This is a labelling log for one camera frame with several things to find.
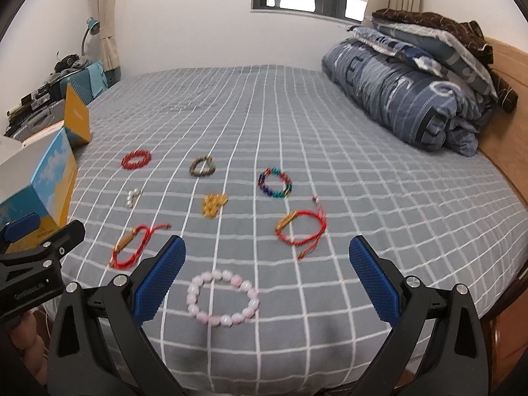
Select red cord bracelet gold charm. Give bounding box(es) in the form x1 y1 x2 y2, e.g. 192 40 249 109
107 222 172 271

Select pink bead bracelet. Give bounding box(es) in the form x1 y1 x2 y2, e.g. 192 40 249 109
186 269 261 328

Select red bead bracelet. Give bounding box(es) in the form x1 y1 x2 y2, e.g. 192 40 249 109
121 148 152 171

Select brown wooden bead bracelet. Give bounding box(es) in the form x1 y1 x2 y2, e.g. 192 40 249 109
189 154 217 178

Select yellow amber bead bracelet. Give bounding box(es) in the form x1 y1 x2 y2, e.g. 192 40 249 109
201 193 230 219

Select red cord bracelet gold tube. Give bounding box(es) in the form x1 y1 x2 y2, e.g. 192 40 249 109
275 197 328 261

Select multicolour glass bead bracelet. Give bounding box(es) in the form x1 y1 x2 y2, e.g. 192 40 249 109
257 167 294 200

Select left hand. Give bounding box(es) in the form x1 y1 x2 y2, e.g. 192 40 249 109
10 311 48 385

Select open white cardboard box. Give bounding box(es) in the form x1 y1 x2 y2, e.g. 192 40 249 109
1 86 91 253

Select grey suitcase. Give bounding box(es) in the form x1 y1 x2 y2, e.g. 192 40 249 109
5 100 65 141

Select clutter on suitcases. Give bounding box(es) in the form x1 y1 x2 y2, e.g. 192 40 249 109
6 54 91 120

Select teal suitcase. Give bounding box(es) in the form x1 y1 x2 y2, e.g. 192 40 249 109
59 61 108 105

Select blue desk lamp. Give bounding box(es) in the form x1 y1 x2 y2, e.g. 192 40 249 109
81 17 100 55

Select wooden headboard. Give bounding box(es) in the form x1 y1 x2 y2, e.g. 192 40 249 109
479 38 528 205

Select grey checked bed sheet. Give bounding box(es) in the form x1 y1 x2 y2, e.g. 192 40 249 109
63 65 527 394

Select folded blue grey duvet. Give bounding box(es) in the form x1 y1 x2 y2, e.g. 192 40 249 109
322 39 490 156

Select beige curtain left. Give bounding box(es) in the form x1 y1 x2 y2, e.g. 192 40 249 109
90 0 120 72

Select blue patterned pillow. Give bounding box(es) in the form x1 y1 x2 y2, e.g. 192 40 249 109
350 18 498 100

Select brown blanket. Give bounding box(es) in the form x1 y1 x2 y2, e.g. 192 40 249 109
372 8 518 114

